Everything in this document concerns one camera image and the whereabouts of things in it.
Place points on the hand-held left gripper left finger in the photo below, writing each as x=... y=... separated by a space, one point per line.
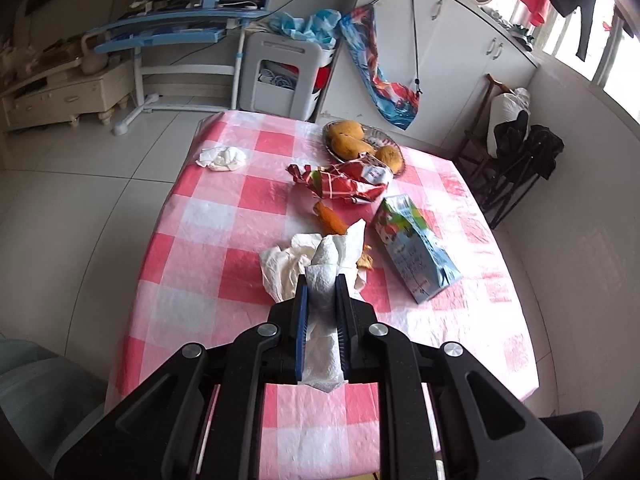
x=301 y=325

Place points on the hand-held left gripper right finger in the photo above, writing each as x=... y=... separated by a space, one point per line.
x=342 y=325

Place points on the white paper towel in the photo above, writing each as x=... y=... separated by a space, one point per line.
x=322 y=280

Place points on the orange peel scrap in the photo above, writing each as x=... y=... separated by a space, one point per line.
x=365 y=261

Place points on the green blue juice carton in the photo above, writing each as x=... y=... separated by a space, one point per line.
x=415 y=255

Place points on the short orange carrot piece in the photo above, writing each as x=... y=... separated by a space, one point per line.
x=330 y=217

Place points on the pink checkered tablecloth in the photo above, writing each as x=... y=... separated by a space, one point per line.
x=210 y=240

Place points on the red snack wrapper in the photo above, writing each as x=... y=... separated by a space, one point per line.
x=345 y=182

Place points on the yellow orange fruit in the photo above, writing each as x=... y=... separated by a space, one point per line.
x=352 y=148
x=345 y=130
x=390 y=157

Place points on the crumpled white tissue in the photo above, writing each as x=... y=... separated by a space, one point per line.
x=225 y=158

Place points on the glass fruit plate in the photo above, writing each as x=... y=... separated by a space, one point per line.
x=375 y=135

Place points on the dark wooden chair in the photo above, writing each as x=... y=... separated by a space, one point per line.
x=480 y=170

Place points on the colourful printed sling bag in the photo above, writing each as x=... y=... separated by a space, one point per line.
x=395 y=105

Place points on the dark clothing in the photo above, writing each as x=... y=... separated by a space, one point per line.
x=535 y=150

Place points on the white plastic sack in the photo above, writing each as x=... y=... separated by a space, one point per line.
x=502 y=110

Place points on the white storage bin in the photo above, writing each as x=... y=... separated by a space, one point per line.
x=280 y=50

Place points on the white cabinet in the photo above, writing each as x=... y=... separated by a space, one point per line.
x=460 y=60

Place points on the blue plastic bag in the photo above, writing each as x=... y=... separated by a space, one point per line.
x=310 y=27

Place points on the blue white study desk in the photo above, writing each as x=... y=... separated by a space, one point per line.
x=165 y=25

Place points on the cream television cabinet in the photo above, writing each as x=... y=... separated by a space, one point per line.
x=60 y=95

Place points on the pale round vase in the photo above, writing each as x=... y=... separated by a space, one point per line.
x=92 y=62

